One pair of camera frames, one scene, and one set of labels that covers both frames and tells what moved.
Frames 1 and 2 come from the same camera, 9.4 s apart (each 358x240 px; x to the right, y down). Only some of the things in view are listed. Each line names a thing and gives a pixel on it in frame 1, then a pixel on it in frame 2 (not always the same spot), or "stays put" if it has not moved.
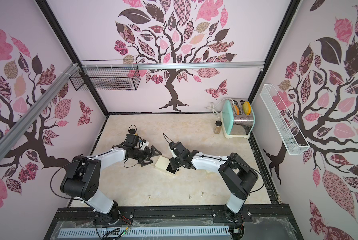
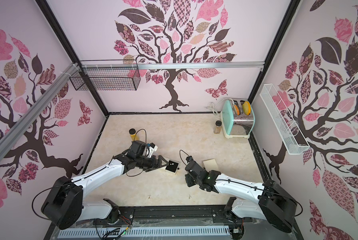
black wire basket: x=106 y=75 stays put
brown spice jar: x=217 y=127 stays put
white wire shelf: x=286 y=126 stays put
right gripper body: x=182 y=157 -> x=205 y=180
